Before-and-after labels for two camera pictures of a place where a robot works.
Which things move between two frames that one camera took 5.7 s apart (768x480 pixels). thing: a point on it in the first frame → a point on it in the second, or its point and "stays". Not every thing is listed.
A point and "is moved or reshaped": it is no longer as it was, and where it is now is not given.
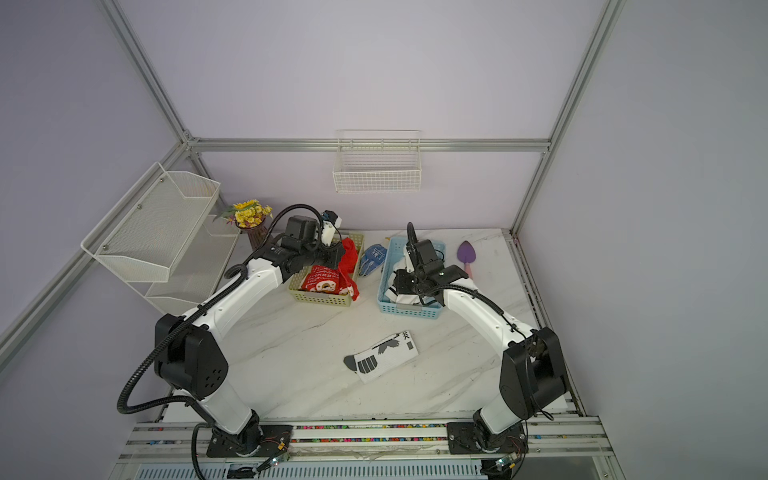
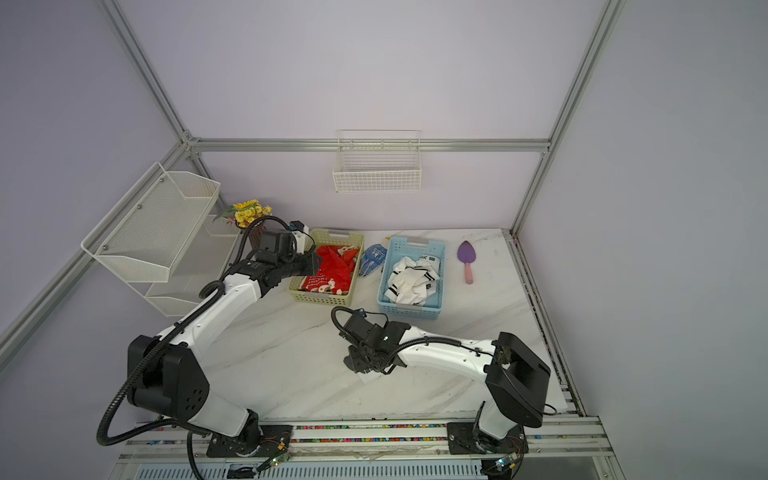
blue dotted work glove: x=372 y=259 stays
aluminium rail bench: x=559 y=450 stays
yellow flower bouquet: x=246 y=214 stays
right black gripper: x=402 y=284 → x=359 y=360
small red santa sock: x=348 y=266 is moved or reshaped
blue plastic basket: x=388 y=306 stays
